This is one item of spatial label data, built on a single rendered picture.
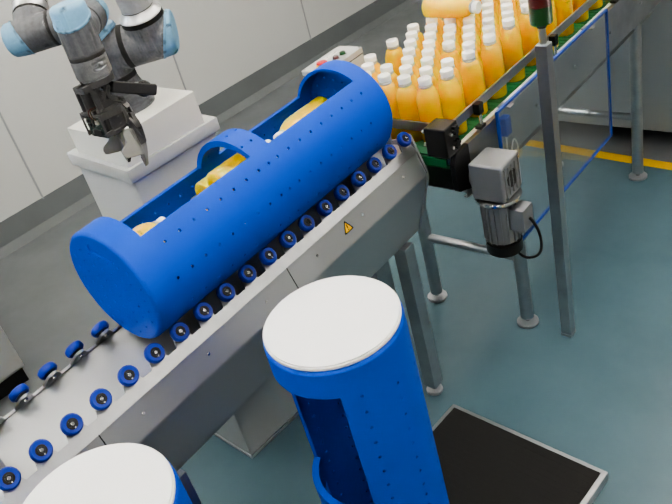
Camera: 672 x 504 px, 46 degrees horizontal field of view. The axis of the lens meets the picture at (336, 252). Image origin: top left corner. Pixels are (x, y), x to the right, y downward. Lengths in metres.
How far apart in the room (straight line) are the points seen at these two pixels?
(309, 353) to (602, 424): 1.39
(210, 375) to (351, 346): 0.47
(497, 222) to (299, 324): 0.99
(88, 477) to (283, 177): 0.82
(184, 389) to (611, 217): 2.25
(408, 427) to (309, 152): 0.71
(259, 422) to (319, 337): 1.27
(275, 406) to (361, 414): 1.28
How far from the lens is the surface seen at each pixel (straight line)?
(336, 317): 1.53
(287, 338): 1.52
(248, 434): 2.73
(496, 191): 2.30
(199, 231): 1.71
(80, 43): 1.67
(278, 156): 1.87
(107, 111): 1.71
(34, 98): 4.73
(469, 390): 2.79
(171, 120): 2.19
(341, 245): 2.06
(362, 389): 1.47
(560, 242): 2.69
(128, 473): 1.40
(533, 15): 2.33
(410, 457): 1.65
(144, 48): 2.17
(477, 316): 3.08
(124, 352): 1.85
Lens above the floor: 1.97
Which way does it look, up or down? 33 degrees down
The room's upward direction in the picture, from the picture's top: 16 degrees counter-clockwise
